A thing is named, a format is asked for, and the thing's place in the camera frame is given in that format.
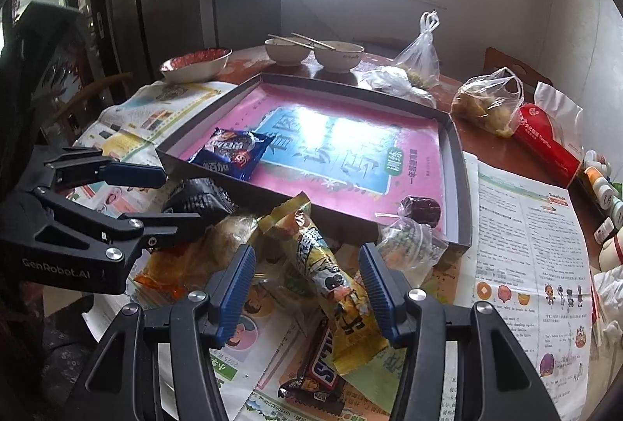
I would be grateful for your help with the newspaper with orange page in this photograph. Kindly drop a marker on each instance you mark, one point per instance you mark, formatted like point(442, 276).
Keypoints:
point(258, 343)

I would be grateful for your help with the clear bag of snacks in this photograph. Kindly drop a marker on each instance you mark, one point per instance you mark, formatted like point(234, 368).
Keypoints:
point(406, 246)

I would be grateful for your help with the dark round snack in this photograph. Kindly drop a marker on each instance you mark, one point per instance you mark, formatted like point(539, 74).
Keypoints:
point(421, 210)

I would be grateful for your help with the newspaper with cartoon figures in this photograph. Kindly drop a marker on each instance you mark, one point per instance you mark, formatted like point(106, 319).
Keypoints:
point(525, 255)

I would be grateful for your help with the wooden chopstick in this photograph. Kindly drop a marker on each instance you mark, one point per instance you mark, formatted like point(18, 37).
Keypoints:
point(292, 40)
point(314, 41)

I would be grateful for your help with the yellow cartoon snack packet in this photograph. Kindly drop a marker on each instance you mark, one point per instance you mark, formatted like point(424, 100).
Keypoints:
point(321, 275)

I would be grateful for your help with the tall knotted plastic bag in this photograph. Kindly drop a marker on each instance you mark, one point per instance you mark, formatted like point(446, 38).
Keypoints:
point(418, 54)

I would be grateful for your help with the red patterned bowl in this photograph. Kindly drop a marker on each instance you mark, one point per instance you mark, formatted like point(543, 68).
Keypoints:
point(194, 63)

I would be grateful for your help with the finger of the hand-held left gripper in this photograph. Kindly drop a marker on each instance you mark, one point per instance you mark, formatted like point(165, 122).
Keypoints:
point(136, 175)
point(165, 229)

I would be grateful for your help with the plastic bag of yellow food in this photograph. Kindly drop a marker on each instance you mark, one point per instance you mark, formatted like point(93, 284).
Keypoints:
point(486, 105)

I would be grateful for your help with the orange snack packet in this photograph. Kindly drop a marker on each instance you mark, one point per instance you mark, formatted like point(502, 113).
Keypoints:
point(170, 265)

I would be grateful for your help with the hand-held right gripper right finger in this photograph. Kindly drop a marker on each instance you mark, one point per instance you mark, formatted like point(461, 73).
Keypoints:
point(379, 294)

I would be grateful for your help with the red tissue pack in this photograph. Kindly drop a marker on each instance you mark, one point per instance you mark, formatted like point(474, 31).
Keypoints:
point(547, 139)

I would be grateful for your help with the crumpled clear plastic bag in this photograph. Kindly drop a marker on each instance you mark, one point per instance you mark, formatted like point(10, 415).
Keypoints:
point(396, 80)

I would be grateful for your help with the cluster of small bottles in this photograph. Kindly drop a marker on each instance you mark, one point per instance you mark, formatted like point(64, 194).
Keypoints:
point(601, 187)

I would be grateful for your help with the black snack packet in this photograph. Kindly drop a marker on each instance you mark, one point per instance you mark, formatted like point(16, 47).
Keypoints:
point(199, 199)

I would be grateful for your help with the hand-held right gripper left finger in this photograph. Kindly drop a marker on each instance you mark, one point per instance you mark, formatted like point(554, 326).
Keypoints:
point(236, 289)

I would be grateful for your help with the crumpled white tissue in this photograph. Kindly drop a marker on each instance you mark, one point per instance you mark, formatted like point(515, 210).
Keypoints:
point(608, 294)

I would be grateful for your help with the white bowl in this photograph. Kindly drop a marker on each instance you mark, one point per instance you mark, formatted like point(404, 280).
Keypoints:
point(287, 54)
point(338, 58)

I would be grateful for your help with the clear yellow pastry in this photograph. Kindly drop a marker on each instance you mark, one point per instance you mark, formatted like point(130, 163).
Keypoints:
point(233, 229)

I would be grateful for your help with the blue snack packet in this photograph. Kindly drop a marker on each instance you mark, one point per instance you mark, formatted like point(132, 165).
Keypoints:
point(228, 151)

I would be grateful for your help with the cream bunny figurine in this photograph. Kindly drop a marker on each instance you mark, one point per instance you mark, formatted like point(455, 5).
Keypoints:
point(613, 253)

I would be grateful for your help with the curved wooden chair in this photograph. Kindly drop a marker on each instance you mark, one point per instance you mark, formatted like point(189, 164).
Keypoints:
point(92, 92)

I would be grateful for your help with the grey shallow box tray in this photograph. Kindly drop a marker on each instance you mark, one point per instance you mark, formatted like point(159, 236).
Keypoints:
point(340, 129)

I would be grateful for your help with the brown chocolate bar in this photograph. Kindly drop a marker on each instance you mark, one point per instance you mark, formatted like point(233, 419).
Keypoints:
point(311, 377)

